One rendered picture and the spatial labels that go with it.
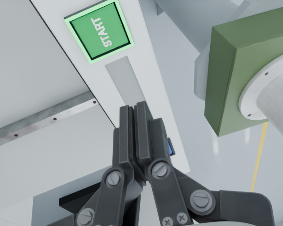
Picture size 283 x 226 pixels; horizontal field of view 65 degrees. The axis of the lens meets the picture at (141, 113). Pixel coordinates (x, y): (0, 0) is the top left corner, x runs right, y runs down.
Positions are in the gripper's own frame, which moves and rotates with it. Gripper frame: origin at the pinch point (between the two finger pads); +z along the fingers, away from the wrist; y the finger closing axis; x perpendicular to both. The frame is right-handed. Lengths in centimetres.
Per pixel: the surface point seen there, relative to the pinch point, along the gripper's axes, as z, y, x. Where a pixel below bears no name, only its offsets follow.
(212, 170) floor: 118, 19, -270
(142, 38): 15.8, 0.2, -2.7
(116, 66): 15.4, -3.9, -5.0
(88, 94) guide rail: 25.8, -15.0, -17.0
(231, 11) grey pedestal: 48, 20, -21
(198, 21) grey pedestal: 52, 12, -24
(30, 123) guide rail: 21.8, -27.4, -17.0
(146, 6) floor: 113, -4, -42
